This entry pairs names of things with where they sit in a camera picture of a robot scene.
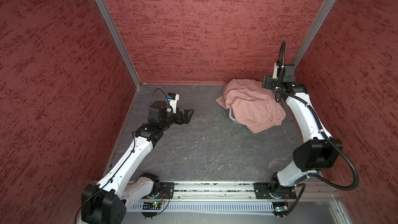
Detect white plastic basket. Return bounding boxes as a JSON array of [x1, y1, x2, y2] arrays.
[[229, 108, 245, 126]]

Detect pink shorts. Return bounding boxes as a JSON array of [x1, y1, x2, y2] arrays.
[[216, 79, 286, 133]]

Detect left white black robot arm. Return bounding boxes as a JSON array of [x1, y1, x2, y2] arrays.
[[78, 100, 194, 224]]

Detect right aluminium corner post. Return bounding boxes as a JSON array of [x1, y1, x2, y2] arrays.
[[292, 0, 336, 67]]

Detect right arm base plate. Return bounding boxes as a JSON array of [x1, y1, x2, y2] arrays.
[[254, 183, 297, 200]]

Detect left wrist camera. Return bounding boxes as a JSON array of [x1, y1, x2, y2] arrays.
[[166, 92, 179, 114]]

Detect left aluminium corner post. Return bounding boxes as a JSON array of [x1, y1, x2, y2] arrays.
[[95, 0, 142, 89]]

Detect right green circuit board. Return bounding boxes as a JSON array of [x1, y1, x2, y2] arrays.
[[272, 202, 289, 215]]

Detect right black corrugated cable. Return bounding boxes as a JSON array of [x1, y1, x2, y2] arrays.
[[275, 40, 360, 217]]

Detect white slotted cable duct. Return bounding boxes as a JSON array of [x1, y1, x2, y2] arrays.
[[127, 201, 274, 215]]

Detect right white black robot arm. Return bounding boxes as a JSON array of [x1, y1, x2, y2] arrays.
[[263, 62, 339, 199]]

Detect left green circuit board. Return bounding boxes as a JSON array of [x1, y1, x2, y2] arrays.
[[142, 202, 162, 211]]

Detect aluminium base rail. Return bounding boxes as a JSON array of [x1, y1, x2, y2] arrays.
[[165, 181, 341, 202]]

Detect aluminium corner post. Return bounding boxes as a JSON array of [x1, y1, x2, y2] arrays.
[[292, 0, 336, 67], [95, 0, 142, 89]]

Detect green circuit board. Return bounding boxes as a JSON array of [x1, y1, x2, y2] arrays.
[[272, 202, 289, 215], [142, 202, 162, 211]]

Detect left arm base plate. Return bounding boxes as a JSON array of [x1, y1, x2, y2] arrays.
[[143, 182, 175, 199]]

